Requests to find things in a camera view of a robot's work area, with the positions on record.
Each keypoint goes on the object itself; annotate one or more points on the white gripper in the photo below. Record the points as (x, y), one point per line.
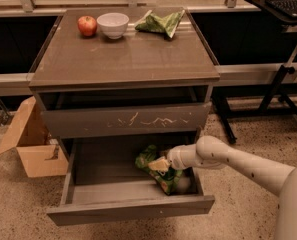
(175, 159)

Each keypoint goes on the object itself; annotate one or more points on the green rice chip bag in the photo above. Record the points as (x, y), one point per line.
(169, 180)

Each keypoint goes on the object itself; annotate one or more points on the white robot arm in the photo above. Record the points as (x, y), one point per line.
(277, 178)

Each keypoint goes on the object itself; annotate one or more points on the open lower grey drawer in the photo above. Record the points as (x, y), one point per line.
(103, 184)

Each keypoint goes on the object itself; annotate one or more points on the scratched upper grey drawer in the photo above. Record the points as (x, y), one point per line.
(81, 123)

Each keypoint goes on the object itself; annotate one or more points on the grey drawer cabinet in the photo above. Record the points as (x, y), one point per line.
(138, 69)

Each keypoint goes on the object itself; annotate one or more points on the dark green snack bag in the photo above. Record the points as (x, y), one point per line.
(166, 25)

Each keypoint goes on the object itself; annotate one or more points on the open cardboard box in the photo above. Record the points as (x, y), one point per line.
(40, 154)

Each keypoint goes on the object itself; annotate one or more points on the white bowl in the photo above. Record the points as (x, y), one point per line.
(113, 25)

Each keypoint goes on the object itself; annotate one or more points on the red apple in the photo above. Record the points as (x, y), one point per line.
(87, 26)

